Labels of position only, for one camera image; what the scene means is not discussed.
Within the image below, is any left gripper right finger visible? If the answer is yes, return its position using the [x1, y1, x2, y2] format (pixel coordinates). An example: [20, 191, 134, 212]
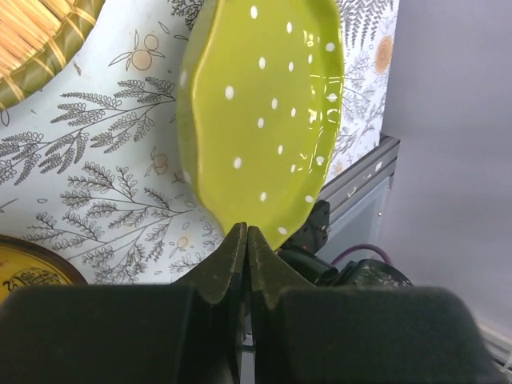
[247, 226, 506, 383]

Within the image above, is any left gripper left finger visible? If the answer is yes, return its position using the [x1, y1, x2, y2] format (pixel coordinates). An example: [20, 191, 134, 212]
[1, 223, 248, 383]

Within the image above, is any green polka dot plate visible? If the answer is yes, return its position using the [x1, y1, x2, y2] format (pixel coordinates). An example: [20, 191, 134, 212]
[176, 0, 344, 249]

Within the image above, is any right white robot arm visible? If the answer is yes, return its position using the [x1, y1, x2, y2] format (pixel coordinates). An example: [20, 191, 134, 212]
[276, 200, 413, 288]

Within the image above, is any yellow brown patterned plate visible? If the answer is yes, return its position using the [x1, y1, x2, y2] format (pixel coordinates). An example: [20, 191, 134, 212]
[1, 235, 87, 302]

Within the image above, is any floral patterned table mat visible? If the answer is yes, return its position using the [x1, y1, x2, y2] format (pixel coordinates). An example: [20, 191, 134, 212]
[1, 1, 399, 283]

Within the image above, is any woven bamboo tray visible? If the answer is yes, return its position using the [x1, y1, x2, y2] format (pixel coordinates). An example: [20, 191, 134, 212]
[1, 0, 105, 110]

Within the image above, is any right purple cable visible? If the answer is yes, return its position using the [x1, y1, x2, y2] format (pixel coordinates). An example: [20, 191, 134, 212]
[331, 242, 393, 267]

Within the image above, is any aluminium frame rail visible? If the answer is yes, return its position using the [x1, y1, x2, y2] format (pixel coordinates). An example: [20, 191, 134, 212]
[319, 134, 402, 265]

